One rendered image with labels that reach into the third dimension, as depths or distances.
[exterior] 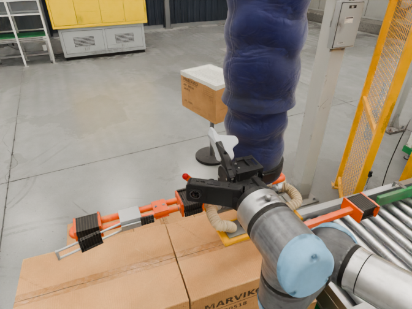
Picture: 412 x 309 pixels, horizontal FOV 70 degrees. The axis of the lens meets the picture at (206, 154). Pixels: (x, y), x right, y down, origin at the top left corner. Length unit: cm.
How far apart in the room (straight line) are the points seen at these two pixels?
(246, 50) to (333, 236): 51
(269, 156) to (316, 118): 163
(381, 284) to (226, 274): 73
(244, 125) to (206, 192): 39
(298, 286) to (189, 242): 90
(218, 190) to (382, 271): 32
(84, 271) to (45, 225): 177
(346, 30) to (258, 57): 159
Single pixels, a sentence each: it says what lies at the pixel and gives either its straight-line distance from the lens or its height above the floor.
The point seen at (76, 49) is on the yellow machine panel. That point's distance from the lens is 816.
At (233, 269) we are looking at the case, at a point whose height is 94.
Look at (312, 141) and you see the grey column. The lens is 270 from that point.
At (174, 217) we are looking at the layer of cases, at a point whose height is 54.
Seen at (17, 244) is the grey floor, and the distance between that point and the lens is 302.
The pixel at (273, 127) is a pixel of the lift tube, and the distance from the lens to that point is 93.
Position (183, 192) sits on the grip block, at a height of 126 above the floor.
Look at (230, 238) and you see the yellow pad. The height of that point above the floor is 113.
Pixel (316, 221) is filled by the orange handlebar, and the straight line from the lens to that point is 106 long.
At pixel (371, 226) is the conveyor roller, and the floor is 54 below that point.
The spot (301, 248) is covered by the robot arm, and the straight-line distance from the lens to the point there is 47.
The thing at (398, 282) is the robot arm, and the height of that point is 152.
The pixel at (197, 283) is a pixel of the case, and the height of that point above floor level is 94.
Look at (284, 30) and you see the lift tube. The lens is 83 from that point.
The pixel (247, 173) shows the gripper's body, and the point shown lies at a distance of 61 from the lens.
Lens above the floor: 197
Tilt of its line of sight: 33 degrees down
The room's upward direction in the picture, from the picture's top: straight up
